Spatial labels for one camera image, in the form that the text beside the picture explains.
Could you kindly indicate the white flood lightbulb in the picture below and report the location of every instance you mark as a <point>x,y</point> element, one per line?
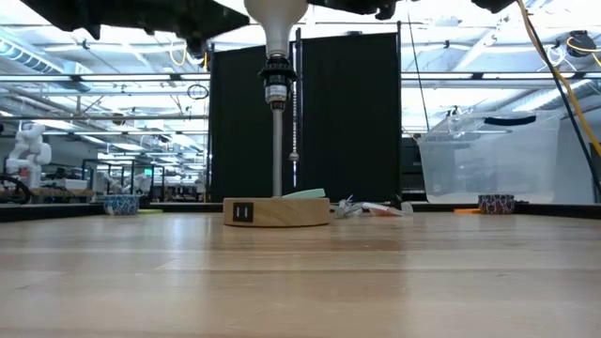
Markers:
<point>277,23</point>

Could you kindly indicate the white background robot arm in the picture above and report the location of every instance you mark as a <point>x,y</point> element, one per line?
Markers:
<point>30,150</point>

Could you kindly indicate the black table edge rail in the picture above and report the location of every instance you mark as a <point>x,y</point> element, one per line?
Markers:
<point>70,211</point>

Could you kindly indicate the black screen panel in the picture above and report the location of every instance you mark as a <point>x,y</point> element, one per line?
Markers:
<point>239,141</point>
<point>347,122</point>

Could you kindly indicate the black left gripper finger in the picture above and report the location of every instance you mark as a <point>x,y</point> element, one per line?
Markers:
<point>211,21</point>

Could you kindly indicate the mint green lid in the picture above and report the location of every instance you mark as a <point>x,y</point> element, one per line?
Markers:
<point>307,193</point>

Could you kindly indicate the crumpled clear plastic wrapper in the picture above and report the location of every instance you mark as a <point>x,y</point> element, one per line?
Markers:
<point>347,209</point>

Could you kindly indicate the black metal frame rack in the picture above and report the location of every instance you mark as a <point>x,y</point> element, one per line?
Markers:
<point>134,162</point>

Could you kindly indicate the black equipment box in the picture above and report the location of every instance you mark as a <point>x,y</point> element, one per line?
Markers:
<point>413,164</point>

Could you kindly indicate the blue patterned bowl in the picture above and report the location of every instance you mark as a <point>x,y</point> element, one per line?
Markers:
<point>121,205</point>

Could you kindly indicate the red white packet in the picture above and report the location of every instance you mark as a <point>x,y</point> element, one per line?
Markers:
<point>382,210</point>

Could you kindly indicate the orange flat pad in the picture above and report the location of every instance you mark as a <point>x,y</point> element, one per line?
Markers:
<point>467,211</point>

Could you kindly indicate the wooden base table lamp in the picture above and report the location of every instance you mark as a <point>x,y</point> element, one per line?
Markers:
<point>277,212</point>

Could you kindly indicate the dark patterned bowl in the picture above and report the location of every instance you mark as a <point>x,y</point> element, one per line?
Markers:
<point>496,204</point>

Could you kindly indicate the clear plastic storage bin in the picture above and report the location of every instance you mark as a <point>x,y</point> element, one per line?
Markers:
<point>488,159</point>

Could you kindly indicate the yellow-green flat pad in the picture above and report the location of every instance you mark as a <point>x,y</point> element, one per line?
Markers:
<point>150,211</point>

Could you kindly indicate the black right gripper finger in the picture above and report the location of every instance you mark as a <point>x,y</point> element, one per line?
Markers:
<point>361,5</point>

